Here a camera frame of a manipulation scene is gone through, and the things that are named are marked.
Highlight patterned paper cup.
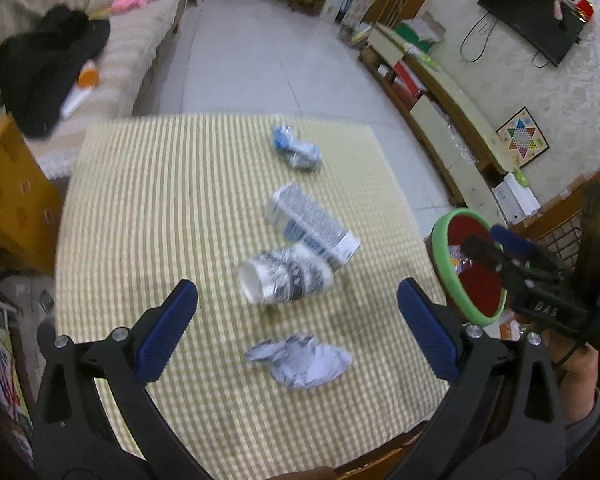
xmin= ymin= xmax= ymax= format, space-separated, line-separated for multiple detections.
xmin=237 ymin=242 xmax=336 ymax=307

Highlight green bin with red inside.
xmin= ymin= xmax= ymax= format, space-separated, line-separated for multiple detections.
xmin=430 ymin=208 xmax=512 ymax=328

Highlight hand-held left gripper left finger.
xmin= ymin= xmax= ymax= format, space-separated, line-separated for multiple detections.
xmin=30 ymin=279 xmax=216 ymax=480

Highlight beige striped sofa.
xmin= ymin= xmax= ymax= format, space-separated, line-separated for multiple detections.
xmin=0 ymin=0 xmax=188 ymax=181

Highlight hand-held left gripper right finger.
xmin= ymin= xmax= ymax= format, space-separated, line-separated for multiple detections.
xmin=380 ymin=277 xmax=568 ymax=480

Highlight black wall cable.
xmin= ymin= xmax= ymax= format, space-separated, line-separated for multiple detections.
xmin=460 ymin=10 xmax=496 ymax=63

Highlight crumpled white paper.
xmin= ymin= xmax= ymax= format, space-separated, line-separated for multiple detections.
xmin=245 ymin=335 xmax=355 ymax=391

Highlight person's right forearm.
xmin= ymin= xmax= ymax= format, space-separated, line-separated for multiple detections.
xmin=555 ymin=335 xmax=600 ymax=461

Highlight cardboard box with green sheet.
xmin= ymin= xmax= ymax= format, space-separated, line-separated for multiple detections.
xmin=395 ymin=10 xmax=448 ymax=53

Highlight black television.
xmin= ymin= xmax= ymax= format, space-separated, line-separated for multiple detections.
xmin=477 ymin=0 xmax=586 ymax=68

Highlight colourful picture books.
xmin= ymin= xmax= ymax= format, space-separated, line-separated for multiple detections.
xmin=0 ymin=290 xmax=33 ymax=461

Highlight red flat box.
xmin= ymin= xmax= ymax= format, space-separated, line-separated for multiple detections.
xmin=392 ymin=60 xmax=426 ymax=101

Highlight black clothing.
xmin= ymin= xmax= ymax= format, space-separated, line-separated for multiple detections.
xmin=0 ymin=5 xmax=112 ymax=138

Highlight star checkers board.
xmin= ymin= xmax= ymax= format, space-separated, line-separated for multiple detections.
xmin=495 ymin=106 xmax=551 ymax=170

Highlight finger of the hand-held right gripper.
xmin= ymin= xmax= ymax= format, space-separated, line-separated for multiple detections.
xmin=490 ymin=224 xmax=565 ymax=279
xmin=461 ymin=234 xmax=537 ymax=292

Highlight long cream television cabinet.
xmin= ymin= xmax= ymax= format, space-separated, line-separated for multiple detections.
xmin=360 ymin=22 xmax=536 ymax=226

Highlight white box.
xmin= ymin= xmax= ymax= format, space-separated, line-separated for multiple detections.
xmin=491 ymin=172 xmax=542 ymax=225

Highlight white printed carton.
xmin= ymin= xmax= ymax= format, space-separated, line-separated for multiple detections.
xmin=265 ymin=182 xmax=362 ymax=268

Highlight white bottle with orange cap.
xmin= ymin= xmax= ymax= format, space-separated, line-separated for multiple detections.
xmin=60 ymin=60 xmax=100 ymax=120

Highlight brown wooden cabinet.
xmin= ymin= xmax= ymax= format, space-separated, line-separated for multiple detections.
xmin=0 ymin=115 xmax=63 ymax=276

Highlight yellow checked tablecloth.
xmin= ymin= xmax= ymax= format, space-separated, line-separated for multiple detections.
xmin=54 ymin=115 xmax=463 ymax=476

